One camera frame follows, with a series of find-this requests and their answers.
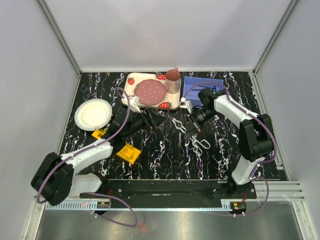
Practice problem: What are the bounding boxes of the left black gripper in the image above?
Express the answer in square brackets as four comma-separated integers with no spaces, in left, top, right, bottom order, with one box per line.
[122,106,167,140]

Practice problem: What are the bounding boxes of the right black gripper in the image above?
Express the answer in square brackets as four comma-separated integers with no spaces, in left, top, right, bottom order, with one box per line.
[185,107,219,140]

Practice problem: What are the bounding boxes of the metal crucible tongs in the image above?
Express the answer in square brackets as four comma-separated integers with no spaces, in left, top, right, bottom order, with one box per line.
[170,117,211,150]

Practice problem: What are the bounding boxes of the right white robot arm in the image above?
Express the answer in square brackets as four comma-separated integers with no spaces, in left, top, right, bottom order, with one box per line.
[185,87,277,199]

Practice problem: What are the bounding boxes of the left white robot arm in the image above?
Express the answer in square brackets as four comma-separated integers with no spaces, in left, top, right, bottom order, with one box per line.
[30,108,167,206]

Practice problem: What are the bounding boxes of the pink dotted plate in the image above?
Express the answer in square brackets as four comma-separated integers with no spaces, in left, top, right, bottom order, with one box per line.
[134,79,167,106]

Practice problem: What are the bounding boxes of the strawberry pattern tray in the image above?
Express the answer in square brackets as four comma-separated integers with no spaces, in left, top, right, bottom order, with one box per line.
[124,72,181,110]

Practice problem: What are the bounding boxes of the pink floral mug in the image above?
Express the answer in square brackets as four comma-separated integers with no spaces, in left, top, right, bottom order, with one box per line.
[165,67,181,94]

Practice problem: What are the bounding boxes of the yellow test tube rack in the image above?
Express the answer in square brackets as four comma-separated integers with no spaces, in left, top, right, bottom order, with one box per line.
[92,132,142,165]

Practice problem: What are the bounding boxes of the blue plastic drawer box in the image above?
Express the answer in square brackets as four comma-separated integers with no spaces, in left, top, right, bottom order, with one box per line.
[182,76,224,107]

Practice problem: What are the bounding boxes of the white paper plate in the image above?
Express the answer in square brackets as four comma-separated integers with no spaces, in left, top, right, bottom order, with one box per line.
[74,98,113,131]

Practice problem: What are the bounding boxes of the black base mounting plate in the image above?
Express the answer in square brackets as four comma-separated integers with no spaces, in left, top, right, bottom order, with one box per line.
[79,178,258,210]

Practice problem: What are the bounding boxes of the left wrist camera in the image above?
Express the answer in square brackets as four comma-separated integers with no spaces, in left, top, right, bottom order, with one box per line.
[128,95,141,113]

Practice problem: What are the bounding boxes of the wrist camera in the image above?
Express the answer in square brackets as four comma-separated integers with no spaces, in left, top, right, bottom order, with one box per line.
[179,97,193,114]
[128,95,141,113]

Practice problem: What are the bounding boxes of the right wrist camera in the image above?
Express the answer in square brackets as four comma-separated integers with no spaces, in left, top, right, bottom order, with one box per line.
[179,97,193,114]

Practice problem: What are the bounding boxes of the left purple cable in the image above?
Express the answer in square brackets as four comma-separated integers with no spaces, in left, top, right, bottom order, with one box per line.
[36,87,140,227]

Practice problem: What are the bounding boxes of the purple cable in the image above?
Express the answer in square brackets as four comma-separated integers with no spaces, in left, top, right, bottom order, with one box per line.
[36,87,140,227]
[182,81,278,218]

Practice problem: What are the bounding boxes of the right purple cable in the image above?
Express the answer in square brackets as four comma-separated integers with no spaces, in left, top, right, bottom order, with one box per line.
[182,81,278,218]

